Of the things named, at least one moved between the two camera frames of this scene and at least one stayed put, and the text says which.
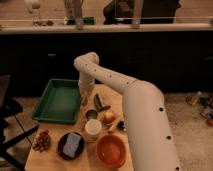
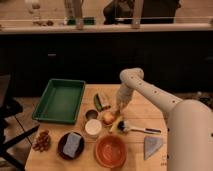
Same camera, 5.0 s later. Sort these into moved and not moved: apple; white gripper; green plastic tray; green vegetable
Moved: white gripper
Not moved: green plastic tray; green vegetable; apple
